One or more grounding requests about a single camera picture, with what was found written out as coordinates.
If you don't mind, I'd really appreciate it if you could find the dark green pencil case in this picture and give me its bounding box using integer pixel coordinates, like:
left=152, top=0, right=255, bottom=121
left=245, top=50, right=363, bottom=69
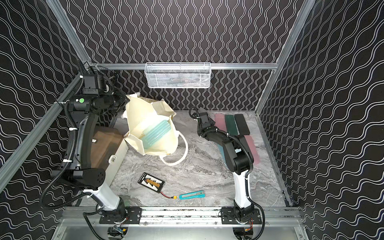
left=225, top=115, right=239, bottom=136

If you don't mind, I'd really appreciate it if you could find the black pencil case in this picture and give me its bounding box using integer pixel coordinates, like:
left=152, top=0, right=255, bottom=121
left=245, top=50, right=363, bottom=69
left=235, top=114, right=251, bottom=136

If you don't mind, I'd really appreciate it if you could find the cream canvas tote bag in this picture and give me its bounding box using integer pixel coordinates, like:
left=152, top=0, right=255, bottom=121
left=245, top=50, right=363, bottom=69
left=123, top=93, right=189, bottom=166

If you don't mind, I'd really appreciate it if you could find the teal pencil case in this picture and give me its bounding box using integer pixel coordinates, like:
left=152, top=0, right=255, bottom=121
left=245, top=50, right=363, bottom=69
left=218, top=145, right=225, bottom=161

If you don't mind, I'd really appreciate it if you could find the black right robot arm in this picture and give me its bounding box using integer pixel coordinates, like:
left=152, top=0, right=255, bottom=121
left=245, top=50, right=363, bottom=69
left=189, top=107, right=257, bottom=223

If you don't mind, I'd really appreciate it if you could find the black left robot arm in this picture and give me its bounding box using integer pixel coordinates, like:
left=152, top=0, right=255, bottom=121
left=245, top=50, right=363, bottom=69
left=39, top=91, right=129, bottom=216

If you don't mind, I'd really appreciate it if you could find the translucent green pencil case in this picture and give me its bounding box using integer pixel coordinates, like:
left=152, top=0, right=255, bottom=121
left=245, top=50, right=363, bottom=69
left=141, top=120, right=171, bottom=149

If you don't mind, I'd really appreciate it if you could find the teal utility knife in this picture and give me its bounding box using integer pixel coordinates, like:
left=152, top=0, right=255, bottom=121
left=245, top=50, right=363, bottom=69
left=179, top=191, right=206, bottom=200

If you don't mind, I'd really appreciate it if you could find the black battery pack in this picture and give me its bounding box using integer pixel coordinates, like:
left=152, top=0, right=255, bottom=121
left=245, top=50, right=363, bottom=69
left=138, top=173, right=165, bottom=193

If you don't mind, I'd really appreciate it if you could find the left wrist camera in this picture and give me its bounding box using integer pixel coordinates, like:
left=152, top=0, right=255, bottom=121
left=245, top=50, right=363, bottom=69
left=77, top=75, right=113, bottom=96

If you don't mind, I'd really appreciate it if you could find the brown storage box white handle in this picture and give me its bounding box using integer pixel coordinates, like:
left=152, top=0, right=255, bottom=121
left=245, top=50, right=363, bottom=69
left=56, top=125, right=130, bottom=188

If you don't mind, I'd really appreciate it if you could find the white wire mesh basket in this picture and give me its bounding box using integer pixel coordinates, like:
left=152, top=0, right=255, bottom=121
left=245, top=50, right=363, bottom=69
left=144, top=62, right=212, bottom=89

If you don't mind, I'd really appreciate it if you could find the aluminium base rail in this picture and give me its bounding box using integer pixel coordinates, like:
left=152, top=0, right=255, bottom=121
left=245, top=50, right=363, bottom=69
left=61, top=207, right=301, bottom=228

